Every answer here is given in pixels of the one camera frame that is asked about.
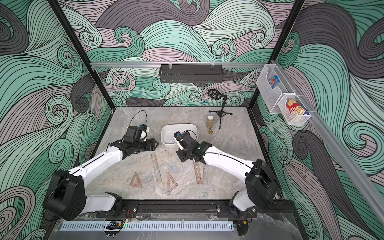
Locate white plastic storage box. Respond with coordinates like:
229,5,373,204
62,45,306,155
161,124,198,148

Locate pink tall triangle ruler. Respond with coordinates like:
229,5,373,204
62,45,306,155
167,172,178,193

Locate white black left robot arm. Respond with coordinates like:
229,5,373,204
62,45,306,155
43,139,159,221

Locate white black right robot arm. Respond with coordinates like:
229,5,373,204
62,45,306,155
177,141,279,215

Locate clear short straight ruler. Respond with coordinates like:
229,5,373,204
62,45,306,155
203,165,209,185

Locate red straight ruler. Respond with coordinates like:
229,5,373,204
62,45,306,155
194,162,203,185

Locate pink straight ruler left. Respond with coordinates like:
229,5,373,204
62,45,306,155
151,153,163,183

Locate spice jar with white lid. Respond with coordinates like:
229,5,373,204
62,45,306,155
206,115,214,130

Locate pink small triangle ruler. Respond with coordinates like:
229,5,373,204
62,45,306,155
130,172,143,188

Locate black tripod microphone stand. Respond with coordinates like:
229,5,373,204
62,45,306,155
207,88,233,130

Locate blue packet in bin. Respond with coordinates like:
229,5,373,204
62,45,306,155
268,75,280,89

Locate red boxes in bin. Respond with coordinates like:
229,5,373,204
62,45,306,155
286,99,310,115

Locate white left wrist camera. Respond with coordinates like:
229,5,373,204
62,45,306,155
123,125,150,143

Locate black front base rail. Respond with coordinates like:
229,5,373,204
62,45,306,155
112,199,231,214

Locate black wall-mounted tray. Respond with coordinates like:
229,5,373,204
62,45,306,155
159,65,224,86

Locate aluminium wall rail back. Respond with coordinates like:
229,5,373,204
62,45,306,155
90,61,267,69

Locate aluminium wall rail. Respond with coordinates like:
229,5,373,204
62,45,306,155
90,61,267,69
271,60,384,223

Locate white perforated cable duct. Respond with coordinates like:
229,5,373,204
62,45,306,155
59,221,235,232

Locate clear wall bin upper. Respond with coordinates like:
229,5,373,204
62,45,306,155
257,64,289,114

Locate clear wall bin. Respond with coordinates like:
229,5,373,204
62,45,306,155
257,64,289,114
278,94,312,127

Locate clear wall bin lower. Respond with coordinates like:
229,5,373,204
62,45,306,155
278,94,312,127

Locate black corner frame post left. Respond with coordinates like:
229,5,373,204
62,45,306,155
48,0,116,111

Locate black corner frame post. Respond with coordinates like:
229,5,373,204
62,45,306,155
248,0,306,109
48,0,116,111

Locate black corner frame post right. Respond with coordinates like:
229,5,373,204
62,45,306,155
248,0,306,109

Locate aluminium wall rail right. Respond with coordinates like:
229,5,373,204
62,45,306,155
271,60,384,223

